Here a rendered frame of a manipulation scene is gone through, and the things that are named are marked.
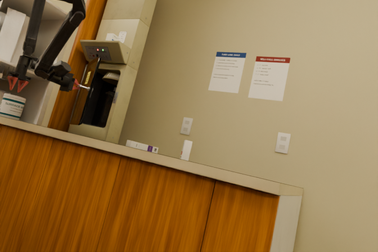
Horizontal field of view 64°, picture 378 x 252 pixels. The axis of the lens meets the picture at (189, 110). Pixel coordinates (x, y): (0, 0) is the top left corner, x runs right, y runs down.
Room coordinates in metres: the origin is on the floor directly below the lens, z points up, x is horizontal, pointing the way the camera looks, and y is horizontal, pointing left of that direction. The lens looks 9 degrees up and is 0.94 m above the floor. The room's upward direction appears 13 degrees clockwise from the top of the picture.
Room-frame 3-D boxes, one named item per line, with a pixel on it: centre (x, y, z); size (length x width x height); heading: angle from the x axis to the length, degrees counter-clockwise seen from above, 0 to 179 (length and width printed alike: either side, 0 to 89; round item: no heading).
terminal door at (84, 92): (1.77, 0.63, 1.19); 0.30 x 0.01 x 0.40; 29
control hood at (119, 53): (1.78, 0.59, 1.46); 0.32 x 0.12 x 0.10; 61
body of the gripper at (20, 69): (1.70, 0.98, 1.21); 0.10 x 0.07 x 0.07; 151
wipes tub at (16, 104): (1.99, 1.13, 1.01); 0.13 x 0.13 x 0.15
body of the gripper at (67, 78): (1.60, 0.69, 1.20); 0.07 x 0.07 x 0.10; 61
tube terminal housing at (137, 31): (1.94, 0.50, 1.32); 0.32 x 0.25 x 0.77; 61
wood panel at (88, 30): (2.08, 0.69, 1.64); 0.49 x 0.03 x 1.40; 151
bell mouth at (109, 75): (1.91, 0.50, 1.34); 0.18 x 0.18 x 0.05
